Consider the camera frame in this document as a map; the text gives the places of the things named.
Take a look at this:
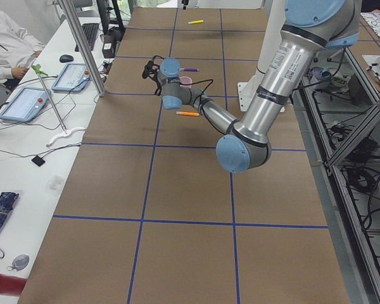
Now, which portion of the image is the black computer monitor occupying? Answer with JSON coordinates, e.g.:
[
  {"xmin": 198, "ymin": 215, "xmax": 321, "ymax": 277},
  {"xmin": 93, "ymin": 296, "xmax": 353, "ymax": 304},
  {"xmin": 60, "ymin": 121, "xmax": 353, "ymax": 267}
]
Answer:
[{"xmin": 96, "ymin": 0, "xmax": 125, "ymax": 38}]

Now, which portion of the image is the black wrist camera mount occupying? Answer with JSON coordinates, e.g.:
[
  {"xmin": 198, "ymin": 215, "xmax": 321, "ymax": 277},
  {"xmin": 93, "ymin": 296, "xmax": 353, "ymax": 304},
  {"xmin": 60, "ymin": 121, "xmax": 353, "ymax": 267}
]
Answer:
[{"xmin": 142, "ymin": 55, "xmax": 163, "ymax": 82}]

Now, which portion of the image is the aluminium frame post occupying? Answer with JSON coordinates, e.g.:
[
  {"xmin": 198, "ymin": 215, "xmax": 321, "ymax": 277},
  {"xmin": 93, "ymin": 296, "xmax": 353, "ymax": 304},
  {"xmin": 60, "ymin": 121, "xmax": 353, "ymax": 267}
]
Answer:
[{"xmin": 58, "ymin": 0, "xmax": 106, "ymax": 97}]

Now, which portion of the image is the brown paper table mat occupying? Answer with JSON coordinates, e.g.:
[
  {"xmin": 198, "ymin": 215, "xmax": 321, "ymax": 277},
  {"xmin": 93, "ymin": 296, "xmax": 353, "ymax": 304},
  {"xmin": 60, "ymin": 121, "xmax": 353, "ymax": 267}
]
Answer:
[{"xmin": 20, "ymin": 8, "xmax": 349, "ymax": 303}]

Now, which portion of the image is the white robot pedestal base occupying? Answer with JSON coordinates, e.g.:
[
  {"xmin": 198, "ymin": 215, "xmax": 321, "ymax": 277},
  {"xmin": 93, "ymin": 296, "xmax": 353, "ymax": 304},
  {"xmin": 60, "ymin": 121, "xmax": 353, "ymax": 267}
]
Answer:
[{"xmin": 236, "ymin": 0, "xmax": 288, "ymax": 113}]

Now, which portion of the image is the red cylinder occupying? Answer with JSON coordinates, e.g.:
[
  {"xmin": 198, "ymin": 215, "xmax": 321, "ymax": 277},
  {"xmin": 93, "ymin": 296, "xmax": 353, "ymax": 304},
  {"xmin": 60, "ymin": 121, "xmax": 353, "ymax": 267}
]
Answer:
[{"xmin": 0, "ymin": 274, "xmax": 27, "ymax": 296}]

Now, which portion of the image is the blue teach pendant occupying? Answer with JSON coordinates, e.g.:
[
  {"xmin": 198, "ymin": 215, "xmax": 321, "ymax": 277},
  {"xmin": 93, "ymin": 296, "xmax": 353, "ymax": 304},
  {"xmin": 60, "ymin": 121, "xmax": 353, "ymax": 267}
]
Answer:
[
  {"xmin": 51, "ymin": 62, "xmax": 90, "ymax": 92},
  {"xmin": 0, "ymin": 87, "xmax": 49, "ymax": 122}
]

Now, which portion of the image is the silver round tag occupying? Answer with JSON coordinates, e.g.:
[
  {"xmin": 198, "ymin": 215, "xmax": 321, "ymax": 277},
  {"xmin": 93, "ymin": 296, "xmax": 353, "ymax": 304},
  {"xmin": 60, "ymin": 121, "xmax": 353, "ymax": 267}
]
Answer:
[{"xmin": 7, "ymin": 254, "xmax": 30, "ymax": 271}]

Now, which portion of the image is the person in white shirt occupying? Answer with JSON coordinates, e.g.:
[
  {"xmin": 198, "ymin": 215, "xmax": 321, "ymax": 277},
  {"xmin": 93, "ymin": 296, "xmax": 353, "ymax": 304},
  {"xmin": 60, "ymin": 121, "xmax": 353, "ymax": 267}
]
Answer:
[{"xmin": 0, "ymin": 10, "xmax": 44, "ymax": 82}]

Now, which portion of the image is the purple marker pen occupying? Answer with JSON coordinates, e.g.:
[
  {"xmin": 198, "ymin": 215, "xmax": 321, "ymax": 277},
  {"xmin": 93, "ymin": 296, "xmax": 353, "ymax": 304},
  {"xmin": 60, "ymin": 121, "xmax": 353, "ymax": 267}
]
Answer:
[{"xmin": 180, "ymin": 68, "xmax": 200, "ymax": 72}]

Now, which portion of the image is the yellow marker pen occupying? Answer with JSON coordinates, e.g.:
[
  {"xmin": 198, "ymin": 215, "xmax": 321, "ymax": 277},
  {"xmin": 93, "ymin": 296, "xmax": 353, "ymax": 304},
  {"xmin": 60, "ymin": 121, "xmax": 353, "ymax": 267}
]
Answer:
[{"xmin": 187, "ymin": 20, "xmax": 204, "ymax": 25}]

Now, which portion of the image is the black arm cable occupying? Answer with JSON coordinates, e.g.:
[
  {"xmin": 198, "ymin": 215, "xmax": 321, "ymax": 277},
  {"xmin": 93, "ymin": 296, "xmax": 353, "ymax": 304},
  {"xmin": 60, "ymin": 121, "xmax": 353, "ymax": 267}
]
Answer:
[{"xmin": 151, "ymin": 55, "xmax": 214, "ymax": 108}]

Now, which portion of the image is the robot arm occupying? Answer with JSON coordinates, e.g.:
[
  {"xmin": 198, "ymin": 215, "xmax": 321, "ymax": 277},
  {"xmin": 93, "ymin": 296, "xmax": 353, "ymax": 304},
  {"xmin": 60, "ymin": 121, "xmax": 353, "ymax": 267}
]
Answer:
[{"xmin": 142, "ymin": 1, "xmax": 362, "ymax": 173}]

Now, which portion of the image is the far blue teach pendant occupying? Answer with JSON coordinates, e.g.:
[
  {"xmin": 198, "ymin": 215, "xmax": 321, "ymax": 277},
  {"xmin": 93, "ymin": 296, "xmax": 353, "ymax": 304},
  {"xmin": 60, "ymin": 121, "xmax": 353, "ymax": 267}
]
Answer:
[{"xmin": 51, "ymin": 62, "xmax": 90, "ymax": 92}]

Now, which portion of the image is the black keyboard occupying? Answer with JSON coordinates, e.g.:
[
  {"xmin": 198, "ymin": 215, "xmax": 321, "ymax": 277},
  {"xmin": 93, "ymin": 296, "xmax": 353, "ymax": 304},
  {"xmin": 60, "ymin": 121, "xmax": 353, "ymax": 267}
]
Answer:
[{"xmin": 82, "ymin": 23, "xmax": 99, "ymax": 51}]

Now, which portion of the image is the orange marker pen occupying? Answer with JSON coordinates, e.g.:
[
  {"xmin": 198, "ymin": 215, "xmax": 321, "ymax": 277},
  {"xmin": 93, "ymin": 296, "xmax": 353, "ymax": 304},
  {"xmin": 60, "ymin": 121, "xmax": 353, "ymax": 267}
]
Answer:
[{"xmin": 175, "ymin": 111, "xmax": 200, "ymax": 117}]

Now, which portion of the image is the long grabber stick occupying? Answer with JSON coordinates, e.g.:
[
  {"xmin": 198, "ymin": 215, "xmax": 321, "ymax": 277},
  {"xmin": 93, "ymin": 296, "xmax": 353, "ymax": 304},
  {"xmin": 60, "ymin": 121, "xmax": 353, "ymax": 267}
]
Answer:
[{"xmin": 31, "ymin": 64, "xmax": 86, "ymax": 148}]

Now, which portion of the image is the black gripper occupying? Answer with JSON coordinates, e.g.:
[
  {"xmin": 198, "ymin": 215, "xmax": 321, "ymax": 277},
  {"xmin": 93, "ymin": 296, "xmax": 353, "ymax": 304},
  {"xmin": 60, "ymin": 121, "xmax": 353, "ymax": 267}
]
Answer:
[{"xmin": 155, "ymin": 75, "xmax": 163, "ymax": 96}]

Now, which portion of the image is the black computer mouse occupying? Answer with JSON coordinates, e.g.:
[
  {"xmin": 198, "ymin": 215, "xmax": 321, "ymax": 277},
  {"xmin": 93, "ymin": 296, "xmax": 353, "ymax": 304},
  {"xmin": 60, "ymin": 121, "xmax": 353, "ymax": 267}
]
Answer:
[{"xmin": 59, "ymin": 54, "xmax": 74, "ymax": 63}]

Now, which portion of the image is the small black square device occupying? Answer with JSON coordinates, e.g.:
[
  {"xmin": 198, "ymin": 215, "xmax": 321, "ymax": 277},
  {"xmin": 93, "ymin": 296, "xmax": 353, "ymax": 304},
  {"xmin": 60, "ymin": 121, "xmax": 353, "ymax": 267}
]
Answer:
[{"xmin": 31, "ymin": 155, "xmax": 46, "ymax": 167}]

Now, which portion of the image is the near blue teach pendant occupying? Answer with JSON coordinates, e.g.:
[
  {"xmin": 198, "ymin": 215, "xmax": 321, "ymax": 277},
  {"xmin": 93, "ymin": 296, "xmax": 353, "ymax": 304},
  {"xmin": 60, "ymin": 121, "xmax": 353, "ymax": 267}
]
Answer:
[{"xmin": 0, "ymin": 87, "xmax": 49, "ymax": 122}]

